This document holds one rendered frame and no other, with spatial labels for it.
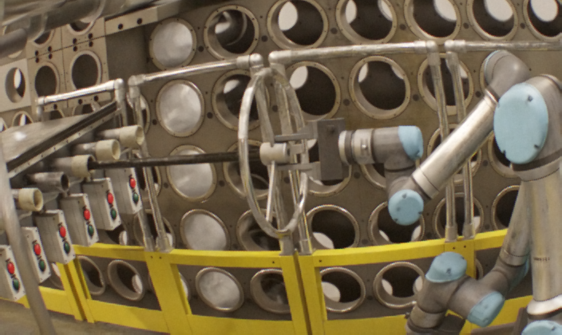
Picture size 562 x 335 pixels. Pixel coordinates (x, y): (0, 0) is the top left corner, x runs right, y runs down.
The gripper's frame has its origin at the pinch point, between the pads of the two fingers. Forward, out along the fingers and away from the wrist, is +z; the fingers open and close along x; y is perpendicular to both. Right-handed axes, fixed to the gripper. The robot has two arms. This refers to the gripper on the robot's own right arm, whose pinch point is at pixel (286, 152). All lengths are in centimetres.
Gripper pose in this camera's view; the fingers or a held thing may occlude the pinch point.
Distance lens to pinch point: 203.2
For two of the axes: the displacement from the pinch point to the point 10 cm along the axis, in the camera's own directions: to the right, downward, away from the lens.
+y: -3.4, 0.6, -9.4
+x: 0.9, 10.0, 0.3
